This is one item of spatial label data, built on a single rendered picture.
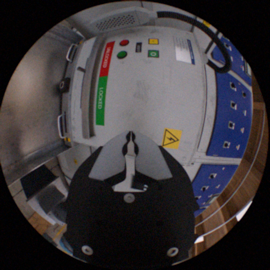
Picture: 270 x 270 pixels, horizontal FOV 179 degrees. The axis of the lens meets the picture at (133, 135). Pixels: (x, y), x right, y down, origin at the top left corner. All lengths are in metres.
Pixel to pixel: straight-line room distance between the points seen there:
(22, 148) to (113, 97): 0.39
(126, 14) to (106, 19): 0.06
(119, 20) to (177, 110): 0.33
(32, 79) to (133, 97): 0.40
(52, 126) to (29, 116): 0.13
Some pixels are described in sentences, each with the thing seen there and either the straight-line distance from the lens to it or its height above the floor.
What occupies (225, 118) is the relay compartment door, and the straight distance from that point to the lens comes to 0.69.
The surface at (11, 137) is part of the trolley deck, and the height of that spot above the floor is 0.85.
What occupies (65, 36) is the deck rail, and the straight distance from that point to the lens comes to 0.56.
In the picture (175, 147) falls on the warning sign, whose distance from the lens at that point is 0.26.
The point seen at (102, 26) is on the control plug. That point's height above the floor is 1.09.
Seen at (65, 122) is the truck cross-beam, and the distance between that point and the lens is 0.42.
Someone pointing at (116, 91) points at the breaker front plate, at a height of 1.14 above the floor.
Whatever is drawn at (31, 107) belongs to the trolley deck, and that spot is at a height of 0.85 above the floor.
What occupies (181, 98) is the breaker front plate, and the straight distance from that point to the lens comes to 0.24.
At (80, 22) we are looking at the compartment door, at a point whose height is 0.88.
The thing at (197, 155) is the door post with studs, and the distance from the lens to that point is 0.64.
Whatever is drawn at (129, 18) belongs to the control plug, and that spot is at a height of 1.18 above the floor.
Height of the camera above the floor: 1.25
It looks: 12 degrees down
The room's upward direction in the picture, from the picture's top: 99 degrees clockwise
